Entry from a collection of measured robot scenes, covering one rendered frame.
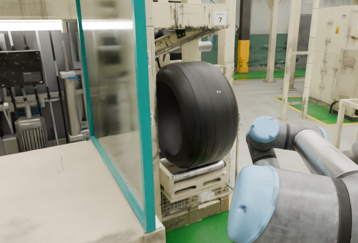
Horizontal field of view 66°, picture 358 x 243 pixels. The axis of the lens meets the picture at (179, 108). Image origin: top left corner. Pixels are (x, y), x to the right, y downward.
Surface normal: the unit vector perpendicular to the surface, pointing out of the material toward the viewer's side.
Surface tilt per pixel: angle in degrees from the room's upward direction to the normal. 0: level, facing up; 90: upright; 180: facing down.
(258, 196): 44
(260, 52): 90
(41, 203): 0
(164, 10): 90
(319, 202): 38
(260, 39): 90
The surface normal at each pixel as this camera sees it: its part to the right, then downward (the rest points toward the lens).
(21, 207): -0.02, -0.96
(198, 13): 0.47, 0.24
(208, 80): 0.29, -0.57
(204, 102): 0.40, -0.25
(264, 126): -0.24, -0.46
